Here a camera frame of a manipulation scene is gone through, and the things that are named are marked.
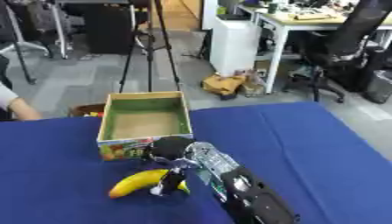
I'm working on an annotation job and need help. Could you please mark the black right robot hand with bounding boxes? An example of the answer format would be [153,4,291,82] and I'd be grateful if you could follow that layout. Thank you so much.
[141,135,196,197]

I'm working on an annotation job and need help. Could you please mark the yellow toy banana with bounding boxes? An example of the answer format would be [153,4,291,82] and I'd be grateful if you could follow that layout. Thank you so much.
[107,168,192,200]

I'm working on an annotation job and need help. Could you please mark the cardboard box with green inside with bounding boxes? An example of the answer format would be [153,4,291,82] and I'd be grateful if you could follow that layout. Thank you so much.
[94,90,196,162]

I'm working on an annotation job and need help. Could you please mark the brown basket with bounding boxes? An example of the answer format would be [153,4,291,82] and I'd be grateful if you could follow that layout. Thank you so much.
[67,102,108,118]

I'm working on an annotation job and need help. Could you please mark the black tripod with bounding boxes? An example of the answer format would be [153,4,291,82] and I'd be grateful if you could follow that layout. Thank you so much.
[116,0,184,94]

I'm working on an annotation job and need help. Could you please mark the white cabinet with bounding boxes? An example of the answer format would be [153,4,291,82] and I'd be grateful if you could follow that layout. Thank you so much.
[208,13,263,78]

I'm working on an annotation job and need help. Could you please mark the person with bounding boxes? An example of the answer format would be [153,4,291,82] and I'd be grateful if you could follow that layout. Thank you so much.
[0,55,43,122]

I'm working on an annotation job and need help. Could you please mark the white desk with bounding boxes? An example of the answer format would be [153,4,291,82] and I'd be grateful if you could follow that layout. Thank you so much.
[237,3,392,95]

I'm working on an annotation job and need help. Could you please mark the grey office chair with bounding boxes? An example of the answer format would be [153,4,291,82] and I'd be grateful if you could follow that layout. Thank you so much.
[0,0,86,60]

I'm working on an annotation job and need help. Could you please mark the black office chair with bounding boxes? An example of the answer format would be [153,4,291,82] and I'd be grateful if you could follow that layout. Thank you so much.
[282,0,392,104]

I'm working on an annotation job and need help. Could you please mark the dark mesh waste bin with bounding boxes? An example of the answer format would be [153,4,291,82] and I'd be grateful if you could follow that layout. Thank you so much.
[361,69,392,105]

